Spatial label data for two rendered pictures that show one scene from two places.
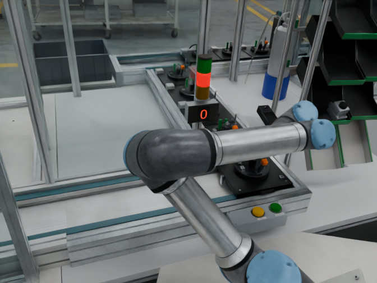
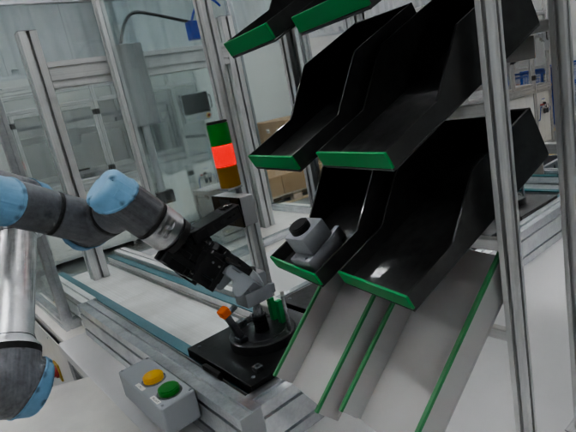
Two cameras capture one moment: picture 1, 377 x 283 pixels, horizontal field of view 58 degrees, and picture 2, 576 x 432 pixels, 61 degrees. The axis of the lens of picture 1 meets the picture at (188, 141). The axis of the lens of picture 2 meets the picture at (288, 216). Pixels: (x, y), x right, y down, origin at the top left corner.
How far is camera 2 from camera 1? 1.55 m
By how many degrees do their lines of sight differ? 69
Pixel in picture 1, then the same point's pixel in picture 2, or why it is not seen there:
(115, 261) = (95, 350)
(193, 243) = not seen: hidden behind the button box
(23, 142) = not seen: hidden behind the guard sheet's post
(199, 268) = (87, 401)
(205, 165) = not seen: outside the picture
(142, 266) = (89, 366)
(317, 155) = (324, 362)
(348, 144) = (415, 382)
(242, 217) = (138, 370)
